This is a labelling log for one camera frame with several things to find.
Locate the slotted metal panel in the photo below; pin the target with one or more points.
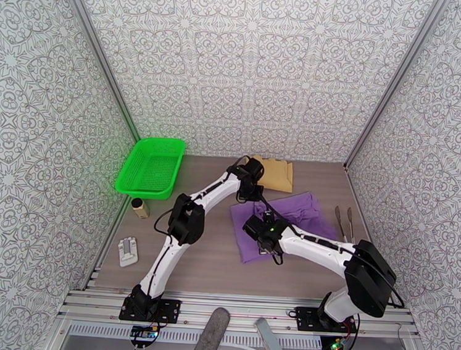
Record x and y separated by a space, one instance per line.
179 335

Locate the metal table knife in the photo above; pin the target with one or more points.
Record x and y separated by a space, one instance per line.
350 219

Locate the aluminium mounting rail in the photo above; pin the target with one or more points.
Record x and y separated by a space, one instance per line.
247 303

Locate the left circuit board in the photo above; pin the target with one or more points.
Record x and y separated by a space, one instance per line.
143 334

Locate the green plastic laundry basket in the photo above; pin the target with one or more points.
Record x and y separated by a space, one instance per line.
153 168

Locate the flat metal bar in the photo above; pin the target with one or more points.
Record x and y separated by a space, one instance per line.
270 340

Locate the tan garment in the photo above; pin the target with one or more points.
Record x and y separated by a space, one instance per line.
278 179

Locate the grey felt-covered bar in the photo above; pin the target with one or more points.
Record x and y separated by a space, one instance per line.
212 334

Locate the circuit board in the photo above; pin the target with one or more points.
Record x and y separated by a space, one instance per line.
335 347
143 334

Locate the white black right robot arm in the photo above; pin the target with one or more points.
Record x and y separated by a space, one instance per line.
319 248

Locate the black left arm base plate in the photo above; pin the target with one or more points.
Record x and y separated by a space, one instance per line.
169 310

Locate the tan bottle with black cap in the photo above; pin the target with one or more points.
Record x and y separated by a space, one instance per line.
140 210

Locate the right circuit board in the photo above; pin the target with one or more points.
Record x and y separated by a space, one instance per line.
335 347

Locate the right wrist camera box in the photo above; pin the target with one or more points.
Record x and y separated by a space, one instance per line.
269 216

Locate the white plastic holder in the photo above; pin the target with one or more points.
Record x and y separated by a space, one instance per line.
127 256

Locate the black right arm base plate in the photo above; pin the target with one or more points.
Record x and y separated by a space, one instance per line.
304 319

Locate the purple t-shirt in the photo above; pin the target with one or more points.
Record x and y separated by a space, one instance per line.
309 213

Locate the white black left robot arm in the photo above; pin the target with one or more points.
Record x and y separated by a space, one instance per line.
160 261

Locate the aluminium corner post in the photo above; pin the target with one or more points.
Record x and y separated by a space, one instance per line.
395 82
102 59

